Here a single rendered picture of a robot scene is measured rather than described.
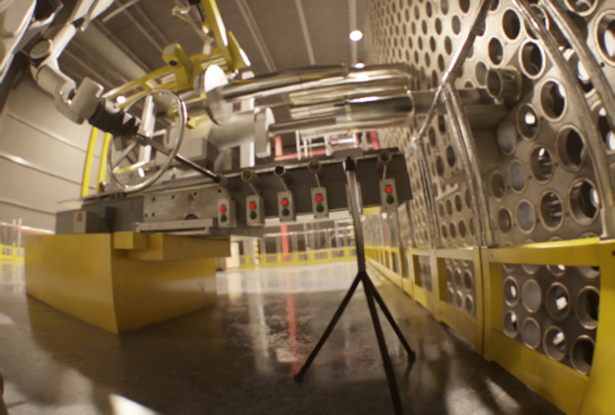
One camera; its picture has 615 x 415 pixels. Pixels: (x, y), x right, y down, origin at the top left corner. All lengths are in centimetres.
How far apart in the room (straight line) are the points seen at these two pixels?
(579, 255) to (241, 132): 177
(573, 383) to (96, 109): 128
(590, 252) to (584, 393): 28
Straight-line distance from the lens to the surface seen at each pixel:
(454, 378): 91
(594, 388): 63
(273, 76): 152
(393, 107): 176
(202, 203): 163
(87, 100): 78
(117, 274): 165
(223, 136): 183
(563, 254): 60
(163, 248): 147
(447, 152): 218
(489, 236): 88
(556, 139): 168
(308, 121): 172
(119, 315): 168
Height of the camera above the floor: 47
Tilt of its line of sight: 14 degrees up
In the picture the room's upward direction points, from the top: 5 degrees counter-clockwise
